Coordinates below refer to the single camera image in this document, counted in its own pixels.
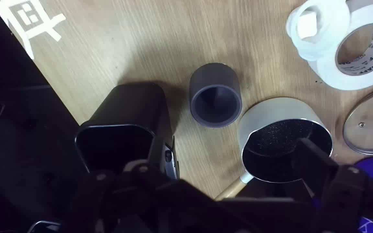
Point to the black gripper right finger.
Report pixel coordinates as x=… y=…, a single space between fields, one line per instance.
x=324 y=176

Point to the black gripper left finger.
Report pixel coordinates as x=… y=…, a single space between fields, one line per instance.
x=152 y=182

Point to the black landfill bin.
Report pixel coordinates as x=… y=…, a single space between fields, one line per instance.
x=130 y=108

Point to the white tape roll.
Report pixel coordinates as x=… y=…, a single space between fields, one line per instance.
x=346 y=78

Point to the grey cup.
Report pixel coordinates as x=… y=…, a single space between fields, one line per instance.
x=214 y=82

